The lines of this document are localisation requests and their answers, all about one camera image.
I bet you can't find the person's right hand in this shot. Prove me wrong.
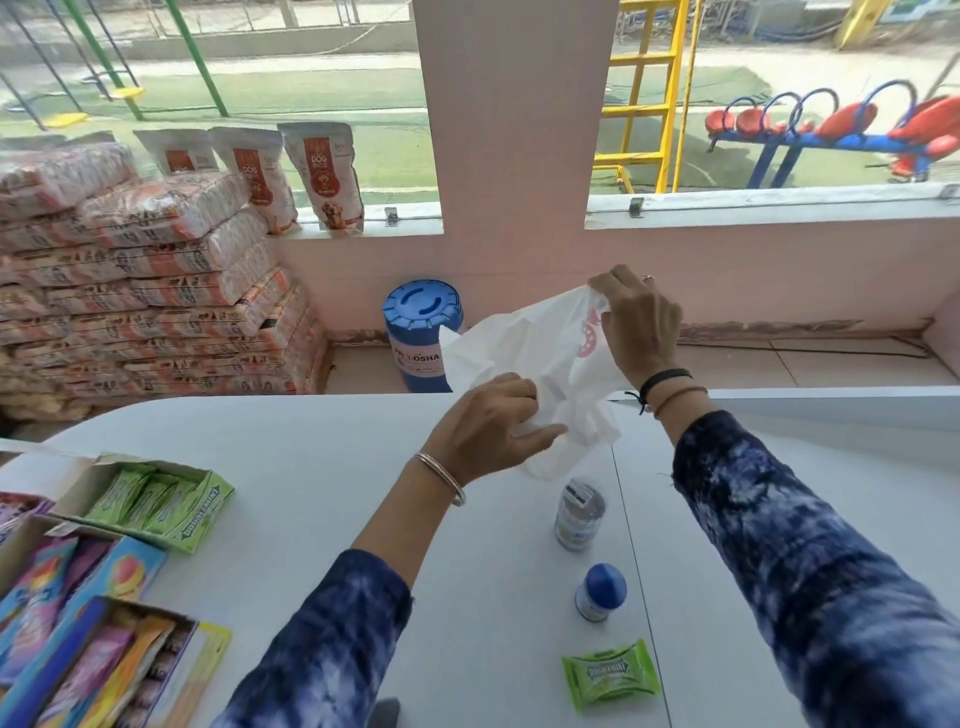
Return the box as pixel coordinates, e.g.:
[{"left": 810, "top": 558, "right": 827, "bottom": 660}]
[{"left": 588, "top": 264, "right": 684, "bottom": 392}]

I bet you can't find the person's left hand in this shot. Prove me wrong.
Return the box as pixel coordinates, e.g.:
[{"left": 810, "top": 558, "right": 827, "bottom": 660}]
[{"left": 422, "top": 372, "right": 569, "bottom": 490}]

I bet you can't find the white plastic carrier bag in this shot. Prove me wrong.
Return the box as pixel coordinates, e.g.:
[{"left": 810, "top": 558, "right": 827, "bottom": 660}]
[{"left": 438, "top": 285, "right": 633, "bottom": 482}]

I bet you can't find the person's left forearm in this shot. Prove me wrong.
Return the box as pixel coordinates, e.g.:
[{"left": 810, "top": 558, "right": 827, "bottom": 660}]
[{"left": 212, "top": 452, "right": 468, "bottom": 728}]

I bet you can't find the person's right forearm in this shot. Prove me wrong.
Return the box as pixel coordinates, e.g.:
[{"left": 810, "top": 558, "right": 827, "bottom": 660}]
[{"left": 651, "top": 386, "right": 960, "bottom": 728}]

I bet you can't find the black wrist band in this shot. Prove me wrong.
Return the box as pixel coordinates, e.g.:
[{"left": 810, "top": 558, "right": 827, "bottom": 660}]
[{"left": 625, "top": 369, "right": 695, "bottom": 415}]

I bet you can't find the clear jar with label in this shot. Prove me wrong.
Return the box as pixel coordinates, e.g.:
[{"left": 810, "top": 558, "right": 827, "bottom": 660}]
[{"left": 553, "top": 477, "right": 607, "bottom": 555}]

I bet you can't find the silver bangle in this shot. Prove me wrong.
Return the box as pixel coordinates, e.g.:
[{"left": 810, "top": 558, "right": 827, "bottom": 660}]
[{"left": 412, "top": 452, "right": 468, "bottom": 507}]

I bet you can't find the white bottle with blue cap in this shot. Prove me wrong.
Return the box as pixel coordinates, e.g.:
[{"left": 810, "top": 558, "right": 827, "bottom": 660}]
[{"left": 574, "top": 563, "right": 629, "bottom": 624}]

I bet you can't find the blue plastic drum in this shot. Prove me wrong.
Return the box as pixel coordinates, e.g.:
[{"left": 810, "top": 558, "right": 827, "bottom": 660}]
[{"left": 382, "top": 279, "right": 465, "bottom": 395}]

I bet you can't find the yellow playground ladder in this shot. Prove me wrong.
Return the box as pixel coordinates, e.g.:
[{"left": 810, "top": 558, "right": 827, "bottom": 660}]
[{"left": 592, "top": 0, "right": 703, "bottom": 196}]

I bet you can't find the green gum packet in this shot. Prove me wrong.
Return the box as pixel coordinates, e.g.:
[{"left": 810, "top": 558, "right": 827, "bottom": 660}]
[{"left": 561, "top": 639, "right": 663, "bottom": 714}]

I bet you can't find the red and blue seesaw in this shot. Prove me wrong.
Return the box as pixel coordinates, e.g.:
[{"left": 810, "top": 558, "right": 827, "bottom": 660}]
[{"left": 703, "top": 78, "right": 960, "bottom": 190}]

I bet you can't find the white orange dog food pouch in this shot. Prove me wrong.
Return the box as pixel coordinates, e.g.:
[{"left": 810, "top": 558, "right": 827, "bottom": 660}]
[
  {"left": 208, "top": 126, "right": 302, "bottom": 236},
  {"left": 277, "top": 122, "right": 367, "bottom": 234},
  {"left": 133, "top": 129, "right": 221, "bottom": 178}
]

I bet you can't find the green gum display box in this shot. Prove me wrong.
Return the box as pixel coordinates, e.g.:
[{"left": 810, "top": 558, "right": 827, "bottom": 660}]
[{"left": 56, "top": 452, "right": 236, "bottom": 557}]

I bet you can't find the yellow playground slide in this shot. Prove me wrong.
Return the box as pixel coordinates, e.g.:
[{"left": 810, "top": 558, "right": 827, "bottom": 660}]
[{"left": 834, "top": 0, "right": 895, "bottom": 51}]

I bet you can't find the row of green gum packs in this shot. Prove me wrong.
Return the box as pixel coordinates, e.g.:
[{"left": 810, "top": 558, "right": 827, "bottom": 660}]
[{"left": 82, "top": 463, "right": 183, "bottom": 535}]

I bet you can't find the stack of pet food bags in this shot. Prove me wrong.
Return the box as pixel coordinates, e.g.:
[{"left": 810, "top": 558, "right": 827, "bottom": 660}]
[{"left": 0, "top": 133, "right": 329, "bottom": 423}]

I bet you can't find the blue candy display box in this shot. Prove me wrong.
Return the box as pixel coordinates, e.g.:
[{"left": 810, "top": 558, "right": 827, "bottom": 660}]
[{"left": 0, "top": 517, "right": 168, "bottom": 728}]

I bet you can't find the yellow-edged candy display box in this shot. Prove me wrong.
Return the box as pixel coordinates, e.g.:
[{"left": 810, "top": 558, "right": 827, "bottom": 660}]
[{"left": 0, "top": 596, "right": 234, "bottom": 728}]

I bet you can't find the purple candy box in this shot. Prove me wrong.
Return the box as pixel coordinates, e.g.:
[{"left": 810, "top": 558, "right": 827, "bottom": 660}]
[{"left": 0, "top": 491, "right": 58, "bottom": 543}]

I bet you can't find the thin brown bracelet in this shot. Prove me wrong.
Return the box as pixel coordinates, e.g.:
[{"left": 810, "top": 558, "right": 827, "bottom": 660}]
[{"left": 652, "top": 385, "right": 710, "bottom": 420}]

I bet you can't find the green swing frame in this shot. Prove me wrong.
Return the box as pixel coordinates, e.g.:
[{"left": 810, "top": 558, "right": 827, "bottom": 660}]
[{"left": 0, "top": 0, "right": 231, "bottom": 130}]

